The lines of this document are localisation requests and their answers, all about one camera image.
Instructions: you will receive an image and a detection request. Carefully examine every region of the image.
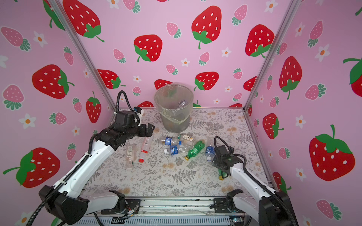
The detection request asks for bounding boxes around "small clear bottle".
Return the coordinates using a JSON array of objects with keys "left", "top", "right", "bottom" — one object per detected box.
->
[{"left": 125, "top": 145, "right": 137, "bottom": 170}]

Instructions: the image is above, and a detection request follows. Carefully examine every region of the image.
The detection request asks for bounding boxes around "clear bottle red cap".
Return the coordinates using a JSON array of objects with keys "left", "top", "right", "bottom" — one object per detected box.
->
[{"left": 139, "top": 137, "right": 153, "bottom": 163}]

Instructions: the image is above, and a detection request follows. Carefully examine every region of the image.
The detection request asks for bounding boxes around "green bottle yellow cap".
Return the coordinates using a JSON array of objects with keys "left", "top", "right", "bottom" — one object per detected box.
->
[
  {"left": 185, "top": 140, "right": 205, "bottom": 161},
  {"left": 218, "top": 170, "right": 228, "bottom": 180}
]

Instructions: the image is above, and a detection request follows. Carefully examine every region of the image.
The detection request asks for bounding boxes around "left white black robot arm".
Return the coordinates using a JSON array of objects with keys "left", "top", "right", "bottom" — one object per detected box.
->
[{"left": 27, "top": 90, "right": 155, "bottom": 226}]

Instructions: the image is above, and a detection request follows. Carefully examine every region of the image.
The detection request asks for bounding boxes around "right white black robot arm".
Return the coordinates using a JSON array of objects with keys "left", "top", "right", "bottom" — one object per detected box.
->
[{"left": 212, "top": 136, "right": 298, "bottom": 226}]

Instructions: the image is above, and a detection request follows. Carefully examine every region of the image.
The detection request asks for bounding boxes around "grey mesh waste bin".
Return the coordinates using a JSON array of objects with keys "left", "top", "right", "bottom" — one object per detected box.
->
[{"left": 154, "top": 83, "right": 195, "bottom": 134}]

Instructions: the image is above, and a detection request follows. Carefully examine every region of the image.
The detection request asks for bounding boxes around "clear plastic bin liner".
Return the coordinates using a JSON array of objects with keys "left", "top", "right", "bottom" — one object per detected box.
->
[{"left": 154, "top": 82, "right": 195, "bottom": 127}]

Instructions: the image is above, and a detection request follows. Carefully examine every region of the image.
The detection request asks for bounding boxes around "blue label bottle white cap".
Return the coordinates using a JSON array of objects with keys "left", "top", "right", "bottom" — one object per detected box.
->
[{"left": 205, "top": 146, "right": 216, "bottom": 163}]

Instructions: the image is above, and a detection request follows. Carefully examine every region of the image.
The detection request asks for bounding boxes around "small bottle blue label upper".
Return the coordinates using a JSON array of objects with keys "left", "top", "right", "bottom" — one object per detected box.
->
[{"left": 161, "top": 137, "right": 182, "bottom": 146}]

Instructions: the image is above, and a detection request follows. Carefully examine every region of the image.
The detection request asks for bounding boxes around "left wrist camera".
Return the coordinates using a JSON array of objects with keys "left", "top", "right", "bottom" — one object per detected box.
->
[{"left": 134, "top": 106, "right": 144, "bottom": 117}]

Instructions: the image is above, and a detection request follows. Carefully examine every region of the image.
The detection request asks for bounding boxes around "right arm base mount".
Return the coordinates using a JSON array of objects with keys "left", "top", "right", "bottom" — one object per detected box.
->
[{"left": 210, "top": 198, "right": 243, "bottom": 214}]

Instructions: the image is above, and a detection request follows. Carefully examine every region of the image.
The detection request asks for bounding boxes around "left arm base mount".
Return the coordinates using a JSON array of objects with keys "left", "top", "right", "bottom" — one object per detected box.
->
[{"left": 101, "top": 199, "right": 141, "bottom": 215}]

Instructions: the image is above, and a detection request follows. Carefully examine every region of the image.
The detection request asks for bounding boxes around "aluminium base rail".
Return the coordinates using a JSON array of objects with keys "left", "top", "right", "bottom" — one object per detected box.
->
[{"left": 73, "top": 193, "right": 253, "bottom": 226}]

